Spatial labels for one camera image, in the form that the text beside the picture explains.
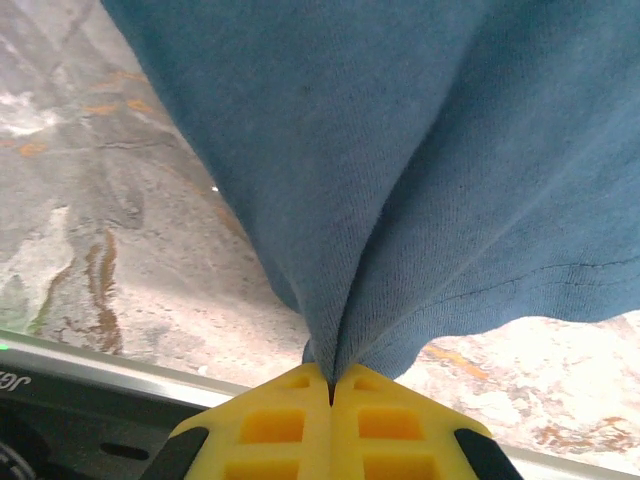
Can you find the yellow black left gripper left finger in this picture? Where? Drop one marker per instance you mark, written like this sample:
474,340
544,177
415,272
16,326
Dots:
270,430

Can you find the aluminium profile mounting rail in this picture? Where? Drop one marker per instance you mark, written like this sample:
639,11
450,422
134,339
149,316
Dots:
125,372

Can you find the dark blue t-shirt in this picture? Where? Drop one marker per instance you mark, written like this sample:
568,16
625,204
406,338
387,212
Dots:
375,150

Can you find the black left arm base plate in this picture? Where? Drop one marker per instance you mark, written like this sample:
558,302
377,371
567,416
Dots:
75,425

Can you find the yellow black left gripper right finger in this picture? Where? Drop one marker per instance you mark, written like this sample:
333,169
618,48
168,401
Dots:
390,430

